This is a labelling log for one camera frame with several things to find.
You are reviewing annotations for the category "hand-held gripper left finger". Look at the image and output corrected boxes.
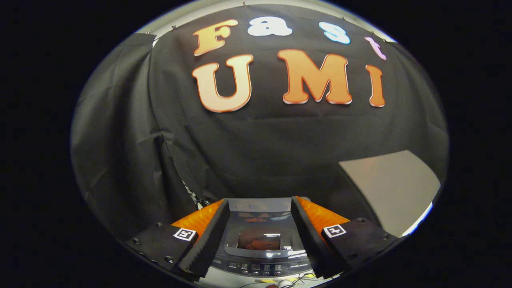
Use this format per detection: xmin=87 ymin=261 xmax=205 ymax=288
xmin=125 ymin=199 xmax=231 ymax=281

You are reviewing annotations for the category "grey washing machine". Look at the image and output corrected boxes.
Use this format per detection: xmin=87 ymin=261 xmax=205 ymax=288
xmin=198 ymin=197 xmax=320 ymax=288

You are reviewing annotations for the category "grey white cabinet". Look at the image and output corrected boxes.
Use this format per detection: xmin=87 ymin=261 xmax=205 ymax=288
xmin=339 ymin=150 xmax=441 ymax=237

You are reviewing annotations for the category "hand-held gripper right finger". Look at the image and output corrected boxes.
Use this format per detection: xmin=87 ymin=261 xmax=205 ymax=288
xmin=290 ymin=196 xmax=401 ymax=280

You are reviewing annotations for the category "black cable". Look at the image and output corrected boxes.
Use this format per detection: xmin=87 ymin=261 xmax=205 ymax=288
xmin=240 ymin=274 xmax=318 ymax=287

